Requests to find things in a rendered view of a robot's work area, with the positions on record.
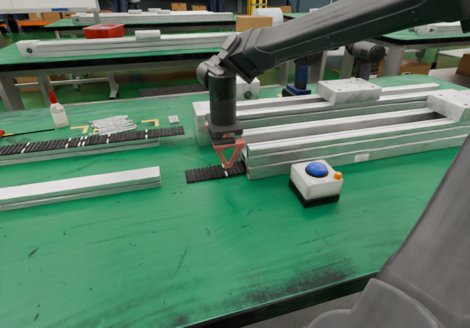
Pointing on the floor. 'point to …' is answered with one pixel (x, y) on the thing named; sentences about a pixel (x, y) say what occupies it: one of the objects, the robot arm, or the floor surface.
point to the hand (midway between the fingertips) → (224, 156)
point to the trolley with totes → (450, 54)
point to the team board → (52, 5)
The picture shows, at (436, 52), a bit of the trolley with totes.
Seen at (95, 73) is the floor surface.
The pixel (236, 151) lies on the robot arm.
